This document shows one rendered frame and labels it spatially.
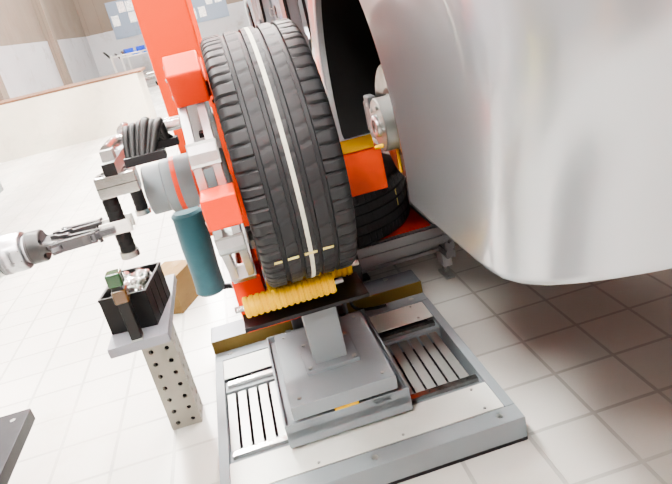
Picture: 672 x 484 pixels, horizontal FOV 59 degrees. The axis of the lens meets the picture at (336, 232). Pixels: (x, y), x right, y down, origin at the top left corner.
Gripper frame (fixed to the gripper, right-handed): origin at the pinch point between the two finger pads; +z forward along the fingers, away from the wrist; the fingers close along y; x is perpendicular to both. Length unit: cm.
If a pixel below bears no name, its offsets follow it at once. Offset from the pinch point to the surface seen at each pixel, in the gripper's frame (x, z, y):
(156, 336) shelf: -38.2, -4.5, -16.2
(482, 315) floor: -83, 102, -47
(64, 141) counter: -75, -206, -788
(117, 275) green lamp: -17.6, -8.3, -15.9
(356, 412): -69, 43, 2
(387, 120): 4, 71, -15
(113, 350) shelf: -38.6, -16.6, -16.2
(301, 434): -70, 27, 2
